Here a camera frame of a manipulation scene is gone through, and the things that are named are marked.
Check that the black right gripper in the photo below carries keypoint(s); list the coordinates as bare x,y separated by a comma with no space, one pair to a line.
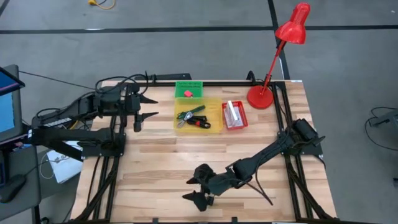
217,183

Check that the black diagonal support beam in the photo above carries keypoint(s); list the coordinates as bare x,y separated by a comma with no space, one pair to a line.
62,151

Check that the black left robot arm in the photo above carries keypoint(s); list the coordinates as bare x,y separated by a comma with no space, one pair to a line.
62,137

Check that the green plastic bin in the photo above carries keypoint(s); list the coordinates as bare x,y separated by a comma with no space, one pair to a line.
197,85

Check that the grey side table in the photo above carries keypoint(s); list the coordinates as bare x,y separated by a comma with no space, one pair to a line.
28,168

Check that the computer monitor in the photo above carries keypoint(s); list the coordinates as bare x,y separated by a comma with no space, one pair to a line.
6,115

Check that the black flat bar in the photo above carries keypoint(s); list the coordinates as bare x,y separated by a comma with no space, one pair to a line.
174,76

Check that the yellow plastic bin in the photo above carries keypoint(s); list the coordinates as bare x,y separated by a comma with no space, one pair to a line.
214,109

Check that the white paper sheet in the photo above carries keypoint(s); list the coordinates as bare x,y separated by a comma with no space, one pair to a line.
66,171

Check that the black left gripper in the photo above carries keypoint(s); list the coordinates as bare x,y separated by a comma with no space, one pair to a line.
136,105

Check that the red desk lamp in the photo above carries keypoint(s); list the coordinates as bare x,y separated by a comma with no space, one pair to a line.
260,97

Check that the red plastic bin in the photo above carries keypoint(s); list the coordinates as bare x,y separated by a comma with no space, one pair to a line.
244,115

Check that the black computer mouse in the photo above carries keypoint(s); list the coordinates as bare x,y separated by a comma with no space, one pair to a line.
12,188

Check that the grey floor device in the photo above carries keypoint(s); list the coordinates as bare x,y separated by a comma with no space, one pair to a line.
390,119

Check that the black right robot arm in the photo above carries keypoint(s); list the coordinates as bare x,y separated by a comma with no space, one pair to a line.
267,152

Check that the small pink cube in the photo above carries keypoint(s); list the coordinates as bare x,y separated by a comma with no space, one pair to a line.
188,93

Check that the black metal table frame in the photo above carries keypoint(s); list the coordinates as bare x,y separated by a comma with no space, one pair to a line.
217,84

